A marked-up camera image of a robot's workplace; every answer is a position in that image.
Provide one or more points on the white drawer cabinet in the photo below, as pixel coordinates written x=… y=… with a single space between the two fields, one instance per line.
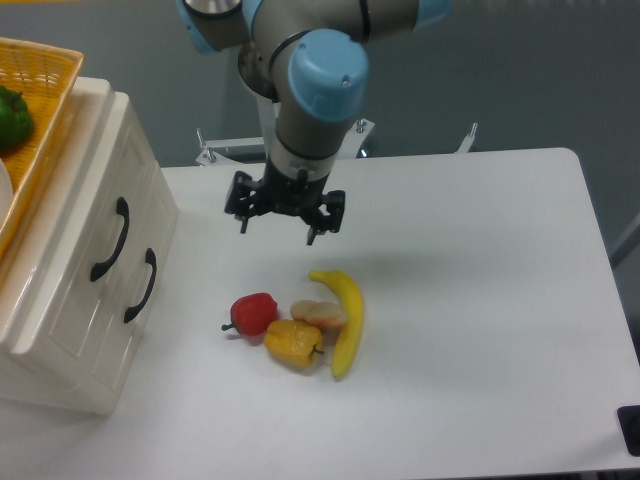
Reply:
x=32 y=379

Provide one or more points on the black top drawer handle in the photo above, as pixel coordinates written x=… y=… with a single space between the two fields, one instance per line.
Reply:
x=116 y=239

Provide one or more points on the yellow woven basket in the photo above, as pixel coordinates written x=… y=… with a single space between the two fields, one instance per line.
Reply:
x=45 y=75

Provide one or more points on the white top drawer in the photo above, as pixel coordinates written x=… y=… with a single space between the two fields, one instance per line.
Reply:
x=123 y=144

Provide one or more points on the yellow banana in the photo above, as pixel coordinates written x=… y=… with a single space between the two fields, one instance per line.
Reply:
x=349 y=338

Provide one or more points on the black drawer handle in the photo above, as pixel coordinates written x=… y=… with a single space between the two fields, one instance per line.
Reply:
x=116 y=239
x=143 y=286

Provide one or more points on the black corner object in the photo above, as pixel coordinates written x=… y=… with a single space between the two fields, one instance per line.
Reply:
x=629 y=420

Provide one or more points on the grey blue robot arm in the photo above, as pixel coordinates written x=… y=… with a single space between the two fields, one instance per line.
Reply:
x=311 y=61

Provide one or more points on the white drawer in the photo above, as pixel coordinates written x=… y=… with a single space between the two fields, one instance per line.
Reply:
x=123 y=144
x=98 y=337

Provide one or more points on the white bottom drawer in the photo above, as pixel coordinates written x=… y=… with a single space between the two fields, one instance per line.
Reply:
x=98 y=337

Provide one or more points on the white plate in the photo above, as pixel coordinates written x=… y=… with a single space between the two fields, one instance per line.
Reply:
x=6 y=193

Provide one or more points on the beige bread roll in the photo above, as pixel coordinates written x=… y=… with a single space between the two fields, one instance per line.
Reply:
x=319 y=314

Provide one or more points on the red bell pepper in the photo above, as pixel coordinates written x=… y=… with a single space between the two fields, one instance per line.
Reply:
x=251 y=315

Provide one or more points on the black bottom drawer handle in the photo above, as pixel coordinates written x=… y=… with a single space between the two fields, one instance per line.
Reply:
x=143 y=286

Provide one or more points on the green bell pepper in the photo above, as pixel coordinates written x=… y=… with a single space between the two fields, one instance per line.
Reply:
x=16 y=121

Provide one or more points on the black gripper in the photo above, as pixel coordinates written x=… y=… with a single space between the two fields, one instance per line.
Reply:
x=278 y=193

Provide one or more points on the yellow bell pepper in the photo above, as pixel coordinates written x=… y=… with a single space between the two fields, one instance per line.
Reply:
x=294 y=343

